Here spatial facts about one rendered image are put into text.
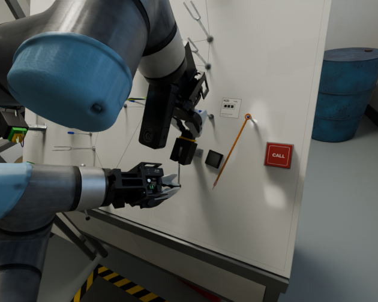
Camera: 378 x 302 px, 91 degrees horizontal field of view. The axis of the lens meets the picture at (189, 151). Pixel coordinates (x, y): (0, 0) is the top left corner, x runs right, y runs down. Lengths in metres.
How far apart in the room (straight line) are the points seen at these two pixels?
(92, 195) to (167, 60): 0.24
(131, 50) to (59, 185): 0.23
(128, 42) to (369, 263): 1.71
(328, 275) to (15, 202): 1.55
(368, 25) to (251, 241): 2.74
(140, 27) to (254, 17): 0.42
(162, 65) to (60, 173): 0.22
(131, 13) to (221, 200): 0.44
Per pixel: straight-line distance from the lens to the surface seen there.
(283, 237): 0.53
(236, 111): 0.50
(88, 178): 0.35
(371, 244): 1.82
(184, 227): 0.59
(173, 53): 0.27
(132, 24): 0.19
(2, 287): 0.34
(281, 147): 0.45
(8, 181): 0.33
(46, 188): 0.33
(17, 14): 1.34
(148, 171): 0.39
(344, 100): 2.39
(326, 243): 1.70
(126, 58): 0.17
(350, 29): 2.95
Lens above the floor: 1.39
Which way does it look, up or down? 35 degrees down
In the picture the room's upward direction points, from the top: 11 degrees counter-clockwise
